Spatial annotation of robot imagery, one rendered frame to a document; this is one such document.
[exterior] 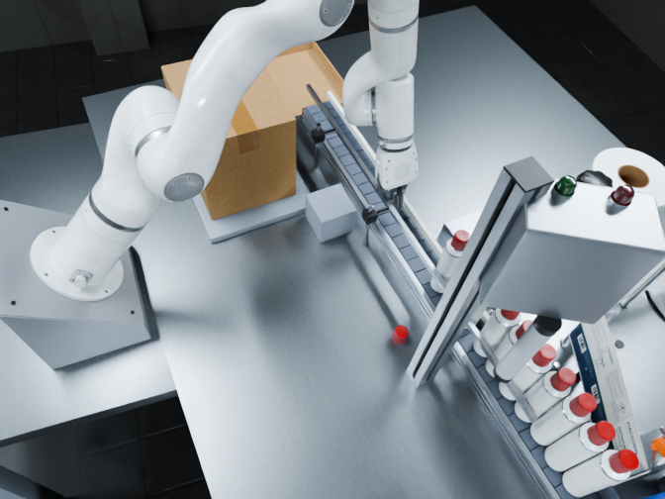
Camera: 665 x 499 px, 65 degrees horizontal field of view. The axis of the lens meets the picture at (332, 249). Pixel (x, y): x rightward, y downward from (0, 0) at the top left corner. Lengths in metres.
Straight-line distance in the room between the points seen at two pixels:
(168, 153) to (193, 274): 0.50
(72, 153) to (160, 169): 0.80
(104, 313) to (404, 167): 0.74
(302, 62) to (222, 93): 1.02
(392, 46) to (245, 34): 0.30
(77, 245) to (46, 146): 0.67
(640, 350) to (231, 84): 1.06
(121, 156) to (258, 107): 0.38
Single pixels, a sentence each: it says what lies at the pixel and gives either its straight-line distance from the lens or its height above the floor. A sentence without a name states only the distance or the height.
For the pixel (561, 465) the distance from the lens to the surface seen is 1.17.
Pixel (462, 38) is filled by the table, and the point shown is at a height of 0.83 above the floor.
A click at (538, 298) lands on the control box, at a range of 0.79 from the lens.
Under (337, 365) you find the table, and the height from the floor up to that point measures 0.83.
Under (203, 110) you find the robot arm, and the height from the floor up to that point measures 1.37.
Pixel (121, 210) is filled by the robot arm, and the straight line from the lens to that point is 1.04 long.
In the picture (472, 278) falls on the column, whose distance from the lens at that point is 0.82.
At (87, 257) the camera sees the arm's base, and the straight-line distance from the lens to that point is 1.13.
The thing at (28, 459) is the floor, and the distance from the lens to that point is 2.21.
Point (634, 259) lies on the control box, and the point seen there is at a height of 1.45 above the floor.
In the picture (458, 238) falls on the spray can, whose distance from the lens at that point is 1.12.
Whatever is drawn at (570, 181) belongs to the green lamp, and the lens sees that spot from 0.70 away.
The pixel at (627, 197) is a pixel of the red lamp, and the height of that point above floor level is 1.49.
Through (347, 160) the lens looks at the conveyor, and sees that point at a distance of 1.50.
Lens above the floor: 1.96
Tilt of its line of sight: 56 degrees down
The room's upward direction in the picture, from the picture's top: 6 degrees clockwise
